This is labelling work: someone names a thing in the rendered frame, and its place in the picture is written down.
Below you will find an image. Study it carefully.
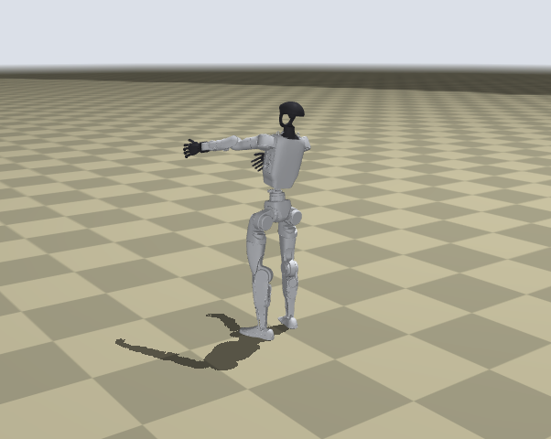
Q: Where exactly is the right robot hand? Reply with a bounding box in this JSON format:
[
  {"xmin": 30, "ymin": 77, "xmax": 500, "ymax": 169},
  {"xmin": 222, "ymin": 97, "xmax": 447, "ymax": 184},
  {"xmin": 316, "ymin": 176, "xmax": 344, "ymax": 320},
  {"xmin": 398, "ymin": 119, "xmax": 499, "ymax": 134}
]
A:
[{"xmin": 251, "ymin": 153, "xmax": 265, "ymax": 172}]

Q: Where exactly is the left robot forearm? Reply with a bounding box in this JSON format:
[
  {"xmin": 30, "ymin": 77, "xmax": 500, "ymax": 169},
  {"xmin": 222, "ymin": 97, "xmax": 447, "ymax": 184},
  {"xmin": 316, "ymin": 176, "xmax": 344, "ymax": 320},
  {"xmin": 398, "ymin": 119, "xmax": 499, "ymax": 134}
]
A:
[{"xmin": 201, "ymin": 135, "xmax": 238, "ymax": 151}]

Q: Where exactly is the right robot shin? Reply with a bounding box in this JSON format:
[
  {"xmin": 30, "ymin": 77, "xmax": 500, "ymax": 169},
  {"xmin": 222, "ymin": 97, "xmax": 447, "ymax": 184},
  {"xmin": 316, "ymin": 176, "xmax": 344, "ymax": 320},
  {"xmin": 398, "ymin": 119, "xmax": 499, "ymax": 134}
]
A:
[{"xmin": 282, "ymin": 261, "xmax": 298, "ymax": 319}]

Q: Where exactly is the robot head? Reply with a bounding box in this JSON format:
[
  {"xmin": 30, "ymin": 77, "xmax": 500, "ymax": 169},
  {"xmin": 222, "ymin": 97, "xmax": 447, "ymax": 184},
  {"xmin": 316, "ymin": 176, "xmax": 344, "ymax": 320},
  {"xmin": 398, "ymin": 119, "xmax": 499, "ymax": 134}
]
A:
[{"xmin": 279, "ymin": 102, "xmax": 305, "ymax": 140}]

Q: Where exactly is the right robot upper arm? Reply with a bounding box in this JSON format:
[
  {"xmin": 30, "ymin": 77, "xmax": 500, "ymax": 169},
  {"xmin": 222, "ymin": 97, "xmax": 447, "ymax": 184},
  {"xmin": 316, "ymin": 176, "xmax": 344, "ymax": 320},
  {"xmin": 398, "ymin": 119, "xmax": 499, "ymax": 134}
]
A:
[{"xmin": 302, "ymin": 136, "xmax": 311, "ymax": 152}]

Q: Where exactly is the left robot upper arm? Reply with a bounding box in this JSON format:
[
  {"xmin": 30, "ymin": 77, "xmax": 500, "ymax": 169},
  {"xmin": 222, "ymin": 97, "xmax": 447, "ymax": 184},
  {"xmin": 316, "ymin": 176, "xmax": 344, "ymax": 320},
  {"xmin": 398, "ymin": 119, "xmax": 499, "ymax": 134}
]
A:
[{"xmin": 231, "ymin": 134, "xmax": 276, "ymax": 151}]

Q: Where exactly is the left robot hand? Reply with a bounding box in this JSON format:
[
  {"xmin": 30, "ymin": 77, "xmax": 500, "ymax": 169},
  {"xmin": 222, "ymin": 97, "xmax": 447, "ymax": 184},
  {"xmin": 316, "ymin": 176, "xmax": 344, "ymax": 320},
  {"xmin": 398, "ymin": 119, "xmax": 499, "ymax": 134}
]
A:
[{"xmin": 183, "ymin": 139, "xmax": 210, "ymax": 158}]

